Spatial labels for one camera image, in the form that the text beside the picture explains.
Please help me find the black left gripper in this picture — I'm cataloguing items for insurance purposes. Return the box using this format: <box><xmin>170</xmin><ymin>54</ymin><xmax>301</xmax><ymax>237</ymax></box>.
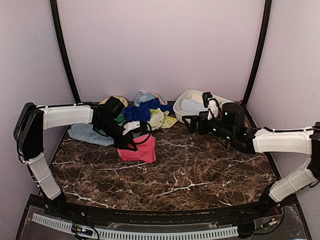
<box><xmin>96</xmin><ymin>118</ymin><xmax>138</xmax><ymax>151</ymax></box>

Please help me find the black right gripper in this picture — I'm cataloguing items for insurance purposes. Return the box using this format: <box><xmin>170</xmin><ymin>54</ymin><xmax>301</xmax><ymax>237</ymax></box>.
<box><xmin>182</xmin><ymin>111</ymin><xmax>235</xmax><ymax>143</ymax></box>

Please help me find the pink towel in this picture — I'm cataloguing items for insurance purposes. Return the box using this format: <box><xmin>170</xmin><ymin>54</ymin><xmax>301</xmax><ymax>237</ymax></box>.
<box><xmin>117</xmin><ymin>135</ymin><xmax>156</xmax><ymax>164</ymax></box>

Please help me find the large pale blue towel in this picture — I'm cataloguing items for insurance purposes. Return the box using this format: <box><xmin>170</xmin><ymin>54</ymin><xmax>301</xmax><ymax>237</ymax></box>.
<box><xmin>180</xmin><ymin>98</ymin><xmax>207</xmax><ymax>115</ymax></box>

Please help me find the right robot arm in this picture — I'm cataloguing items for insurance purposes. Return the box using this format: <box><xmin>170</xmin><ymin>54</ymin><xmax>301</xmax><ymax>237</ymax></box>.
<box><xmin>182</xmin><ymin>115</ymin><xmax>320</xmax><ymax>217</ymax></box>

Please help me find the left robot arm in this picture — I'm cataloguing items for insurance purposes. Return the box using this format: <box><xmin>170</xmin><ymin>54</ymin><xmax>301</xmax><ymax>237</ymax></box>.
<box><xmin>13</xmin><ymin>98</ymin><xmax>138</xmax><ymax>218</ymax></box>

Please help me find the white plastic basin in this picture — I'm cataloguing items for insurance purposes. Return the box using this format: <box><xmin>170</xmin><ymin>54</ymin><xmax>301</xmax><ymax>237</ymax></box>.
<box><xmin>172</xmin><ymin>89</ymin><xmax>236</xmax><ymax>123</ymax></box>

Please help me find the green towel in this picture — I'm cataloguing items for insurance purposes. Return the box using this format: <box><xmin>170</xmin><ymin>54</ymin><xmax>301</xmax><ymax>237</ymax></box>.
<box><xmin>114</xmin><ymin>113</ymin><xmax>125</xmax><ymax>123</ymax></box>

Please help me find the royal blue towel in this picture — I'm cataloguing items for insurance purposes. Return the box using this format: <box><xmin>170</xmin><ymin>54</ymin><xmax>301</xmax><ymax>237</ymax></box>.
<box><xmin>121</xmin><ymin>98</ymin><xmax>174</xmax><ymax>122</ymax></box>

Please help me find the pale yellow patterned towel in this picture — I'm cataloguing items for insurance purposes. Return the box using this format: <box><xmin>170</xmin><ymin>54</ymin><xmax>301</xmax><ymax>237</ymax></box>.
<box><xmin>148</xmin><ymin>108</ymin><xmax>178</xmax><ymax>131</ymax></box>

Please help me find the beige bird-painted plate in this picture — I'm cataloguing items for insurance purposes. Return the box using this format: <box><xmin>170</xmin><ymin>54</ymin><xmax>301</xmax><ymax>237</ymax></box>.
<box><xmin>99</xmin><ymin>95</ymin><xmax>129</xmax><ymax>107</ymax></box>

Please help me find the light blue dotted towel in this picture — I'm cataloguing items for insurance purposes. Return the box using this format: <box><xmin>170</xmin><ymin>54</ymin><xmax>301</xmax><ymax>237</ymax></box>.
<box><xmin>133</xmin><ymin>90</ymin><xmax>168</xmax><ymax>107</ymax></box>

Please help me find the grey-blue towel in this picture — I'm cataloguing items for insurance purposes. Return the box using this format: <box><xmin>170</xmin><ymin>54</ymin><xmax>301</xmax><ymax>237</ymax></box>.
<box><xmin>67</xmin><ymin>124</ymin><xmax>114</xmax><ymax>147</ymax></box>

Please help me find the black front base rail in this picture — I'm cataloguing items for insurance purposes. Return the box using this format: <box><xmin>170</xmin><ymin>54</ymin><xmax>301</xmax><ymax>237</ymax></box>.
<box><xmin>41</xmin><ymin>197</ymin><xmax>284</xmax><ymax>226</ymax></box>

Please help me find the white slotted cable duct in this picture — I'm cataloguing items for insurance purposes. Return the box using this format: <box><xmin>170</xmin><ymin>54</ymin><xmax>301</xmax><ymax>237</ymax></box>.
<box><xmin>31</xmin><ymin>213</ymin><xmax>239</xmax><ymax>240</ymax></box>

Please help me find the black right frame post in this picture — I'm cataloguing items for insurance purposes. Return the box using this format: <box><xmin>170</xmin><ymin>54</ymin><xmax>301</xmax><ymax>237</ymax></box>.
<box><xmin>242</xmin><ymin>0</ymin><xmax>272</xmax><ymax>108</ymax></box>

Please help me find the black frame post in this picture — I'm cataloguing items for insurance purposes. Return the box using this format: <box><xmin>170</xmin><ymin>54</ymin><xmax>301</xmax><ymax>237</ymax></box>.
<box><xmin>242</xmin><ymin>0</ymin><xmax>272</xmax><ymax>108</ymax></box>
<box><xmin>49</xmin><ymin>0</ymin><xmax>81</xmax><ymax>104</ymax></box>

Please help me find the black left frame post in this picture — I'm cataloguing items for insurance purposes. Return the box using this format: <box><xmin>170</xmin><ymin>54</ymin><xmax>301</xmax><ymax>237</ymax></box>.
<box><xmin>49</xmin><ymin>0</ymin><xmax>81</xmax><ymax>104</ymax></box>

